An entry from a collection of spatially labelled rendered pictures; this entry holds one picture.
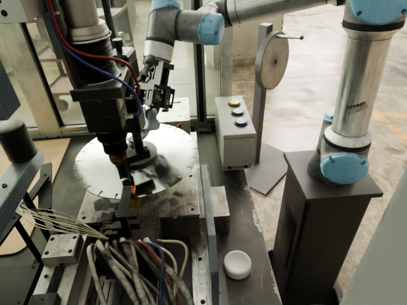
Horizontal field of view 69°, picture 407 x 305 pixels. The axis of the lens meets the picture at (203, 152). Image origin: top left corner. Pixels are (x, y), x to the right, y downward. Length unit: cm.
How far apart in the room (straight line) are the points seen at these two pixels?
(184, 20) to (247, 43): 323
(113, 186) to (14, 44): 71
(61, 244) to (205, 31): 59
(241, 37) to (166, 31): 317
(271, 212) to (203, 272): 121
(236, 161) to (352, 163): 38
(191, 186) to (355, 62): 51
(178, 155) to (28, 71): 72
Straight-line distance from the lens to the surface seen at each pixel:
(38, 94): 133
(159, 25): 80
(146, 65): 65
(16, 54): 129
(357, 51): 74
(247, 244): 85
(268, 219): 190
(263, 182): 210
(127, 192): 67
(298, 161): 113
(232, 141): 98
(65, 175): 117
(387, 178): 244
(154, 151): 81
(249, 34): 397
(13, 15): 45
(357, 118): 80
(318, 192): 102
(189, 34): 78
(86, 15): 50
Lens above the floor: 143
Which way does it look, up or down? 37 degrees down
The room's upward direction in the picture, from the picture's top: 3 degrees counter-clockwise
